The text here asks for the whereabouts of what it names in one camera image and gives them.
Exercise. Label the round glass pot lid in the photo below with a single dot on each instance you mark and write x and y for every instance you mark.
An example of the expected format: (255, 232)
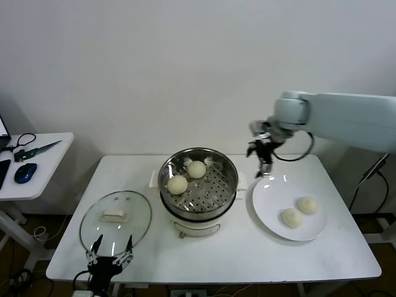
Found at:
(114, 215)

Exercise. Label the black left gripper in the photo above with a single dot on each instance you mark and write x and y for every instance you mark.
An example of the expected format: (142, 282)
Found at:
(103, 269)

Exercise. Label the round white plate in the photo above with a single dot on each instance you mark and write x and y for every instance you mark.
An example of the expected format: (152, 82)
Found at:
(272, 198)

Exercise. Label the flat black device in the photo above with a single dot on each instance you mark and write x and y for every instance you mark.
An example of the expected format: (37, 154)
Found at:
(3, 173)

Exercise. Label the white floor power strip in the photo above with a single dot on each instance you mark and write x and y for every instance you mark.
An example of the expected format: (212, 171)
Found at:
(188, 293)

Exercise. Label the white steamed baozi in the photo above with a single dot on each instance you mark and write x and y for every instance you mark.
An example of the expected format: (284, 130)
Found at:
(196, 169)
(177, 185)
(307, 205)
(291, 218)

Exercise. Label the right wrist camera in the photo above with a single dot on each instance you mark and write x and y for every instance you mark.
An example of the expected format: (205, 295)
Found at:
(258, 128)

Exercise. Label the stainless steel steamer basket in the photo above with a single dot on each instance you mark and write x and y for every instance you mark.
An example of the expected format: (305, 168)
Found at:
(229, 173)

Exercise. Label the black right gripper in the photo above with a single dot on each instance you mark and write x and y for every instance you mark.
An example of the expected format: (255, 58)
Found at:
(265, 151)

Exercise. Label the blue computer mouse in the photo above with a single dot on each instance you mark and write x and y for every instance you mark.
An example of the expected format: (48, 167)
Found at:
(25, 172)

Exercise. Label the green bladed hand tool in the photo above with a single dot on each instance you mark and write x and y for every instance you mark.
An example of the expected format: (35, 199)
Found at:
(40, 149)

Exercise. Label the black laptop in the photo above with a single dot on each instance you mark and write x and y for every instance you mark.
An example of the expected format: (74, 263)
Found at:
(3, 140)

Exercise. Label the cream electric cooker base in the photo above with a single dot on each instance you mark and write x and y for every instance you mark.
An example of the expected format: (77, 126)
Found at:
(201, 227)

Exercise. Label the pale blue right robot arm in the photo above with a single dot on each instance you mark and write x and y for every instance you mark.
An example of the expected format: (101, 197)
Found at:
(340, 117)

